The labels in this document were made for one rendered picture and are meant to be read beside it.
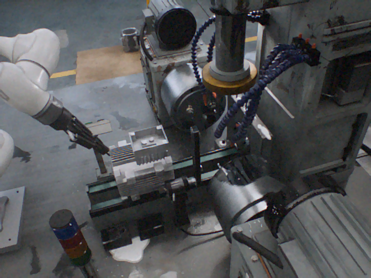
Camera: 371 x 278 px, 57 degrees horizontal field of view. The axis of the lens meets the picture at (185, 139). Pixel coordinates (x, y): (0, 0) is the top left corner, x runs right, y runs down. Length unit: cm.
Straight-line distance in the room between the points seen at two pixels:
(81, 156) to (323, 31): 118
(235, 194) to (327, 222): 36
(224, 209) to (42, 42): 74
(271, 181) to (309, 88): 30
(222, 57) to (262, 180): 38
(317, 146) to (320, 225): 63
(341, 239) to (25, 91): 86
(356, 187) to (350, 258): 89
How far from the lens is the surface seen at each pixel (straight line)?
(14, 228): 151
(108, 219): 134
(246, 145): 128
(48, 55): 115
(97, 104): 200
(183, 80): 142
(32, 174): 171
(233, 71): 109
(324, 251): 70
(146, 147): 115
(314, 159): 136
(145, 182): 120
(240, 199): 99
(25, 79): 107
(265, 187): 100
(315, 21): 102
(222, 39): 104
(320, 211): 72
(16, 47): 117
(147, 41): 175
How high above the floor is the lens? 192
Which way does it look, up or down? 42 degrees down
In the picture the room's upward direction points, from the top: 5 degrees counter-clockwise
